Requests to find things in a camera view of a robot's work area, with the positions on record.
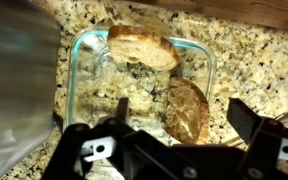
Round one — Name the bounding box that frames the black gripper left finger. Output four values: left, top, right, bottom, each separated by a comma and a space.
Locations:
41, 97, 205, 180

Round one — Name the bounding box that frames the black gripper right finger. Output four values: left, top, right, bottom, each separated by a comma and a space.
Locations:
226, 97, 288, 180

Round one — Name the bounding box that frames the toasted brown bread slice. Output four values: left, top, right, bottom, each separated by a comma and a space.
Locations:
106, 24, 182, 72
163, 75, 212, 145

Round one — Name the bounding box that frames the stainless steel bread toaster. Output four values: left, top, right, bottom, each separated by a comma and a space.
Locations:
0, 0, 62, 180

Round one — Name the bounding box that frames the clear glass food container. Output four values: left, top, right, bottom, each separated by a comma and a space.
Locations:
64, 25, 218, 141

